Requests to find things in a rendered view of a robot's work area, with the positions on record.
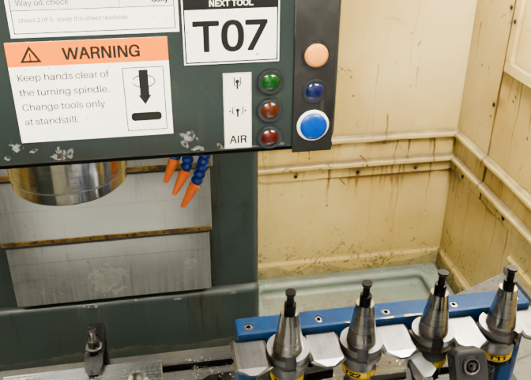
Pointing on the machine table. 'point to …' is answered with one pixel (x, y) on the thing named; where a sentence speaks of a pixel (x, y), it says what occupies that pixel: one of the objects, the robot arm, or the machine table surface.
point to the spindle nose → (67, 182)
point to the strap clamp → (96, 361)
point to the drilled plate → (154, 369)
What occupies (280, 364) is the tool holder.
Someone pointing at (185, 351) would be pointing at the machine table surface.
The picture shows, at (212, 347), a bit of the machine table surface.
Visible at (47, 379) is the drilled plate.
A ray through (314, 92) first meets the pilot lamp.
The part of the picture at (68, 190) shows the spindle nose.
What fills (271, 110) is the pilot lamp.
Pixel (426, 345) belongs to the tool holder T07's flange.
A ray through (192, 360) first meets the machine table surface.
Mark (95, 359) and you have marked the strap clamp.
